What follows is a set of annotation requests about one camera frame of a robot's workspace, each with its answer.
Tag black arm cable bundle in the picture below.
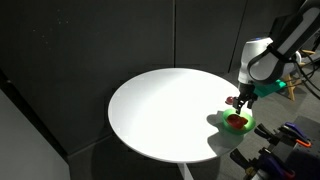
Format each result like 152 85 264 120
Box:
294 49 320 101

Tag red apple toy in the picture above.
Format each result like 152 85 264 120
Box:
228 115 250 131

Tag black spring clamp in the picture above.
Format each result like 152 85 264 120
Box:
253 122 279 143

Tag purple clamp with orange handle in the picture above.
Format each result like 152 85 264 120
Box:
229 147 297 180
279 121 313 149

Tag green camera mount plate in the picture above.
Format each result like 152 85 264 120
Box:
253 79 288 99

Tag green plastic bowl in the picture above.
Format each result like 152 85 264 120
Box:
221 108 257 136

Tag wooden chair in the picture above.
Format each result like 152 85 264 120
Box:
281 49 317 102

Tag white table pedestal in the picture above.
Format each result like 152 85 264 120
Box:
176 162 195 180

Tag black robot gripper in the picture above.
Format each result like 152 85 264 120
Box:
232 82 260 115

